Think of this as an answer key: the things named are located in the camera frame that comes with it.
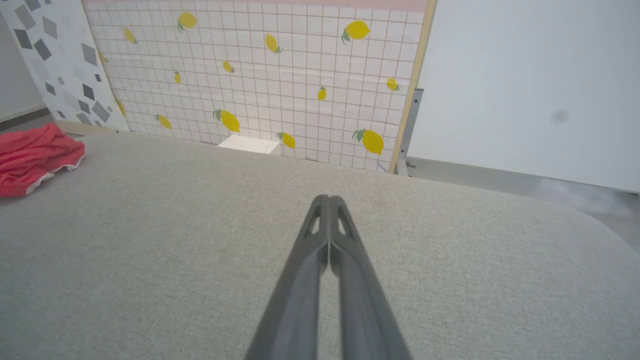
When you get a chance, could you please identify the white box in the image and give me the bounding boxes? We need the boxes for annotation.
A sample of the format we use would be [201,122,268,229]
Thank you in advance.
[217,134,281,155]

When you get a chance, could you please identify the lemon print grid panel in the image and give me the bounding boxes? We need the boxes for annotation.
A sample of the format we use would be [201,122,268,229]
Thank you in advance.
[81,0,439,175]

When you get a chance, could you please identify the white panel with grey shapes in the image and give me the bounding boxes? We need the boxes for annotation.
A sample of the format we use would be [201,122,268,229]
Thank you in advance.
[0,0,131,132]

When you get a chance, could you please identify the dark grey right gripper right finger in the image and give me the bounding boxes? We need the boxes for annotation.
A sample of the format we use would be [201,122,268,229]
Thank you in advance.
[328,195,414,360]

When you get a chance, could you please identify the grey metal panel stand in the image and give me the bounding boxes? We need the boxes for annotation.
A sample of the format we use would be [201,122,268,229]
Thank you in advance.
[395,88,425,177]

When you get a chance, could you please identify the grey fabric sofa cushion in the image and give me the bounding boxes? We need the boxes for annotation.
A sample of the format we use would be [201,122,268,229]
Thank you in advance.
[0,131,640,360]

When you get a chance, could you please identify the red shorts with white trim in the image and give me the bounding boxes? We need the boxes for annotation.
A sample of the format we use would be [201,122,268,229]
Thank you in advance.
[0,123,86,198]

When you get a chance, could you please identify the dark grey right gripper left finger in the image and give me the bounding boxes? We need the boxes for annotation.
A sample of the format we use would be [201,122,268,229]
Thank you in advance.
[245,195,331,360]

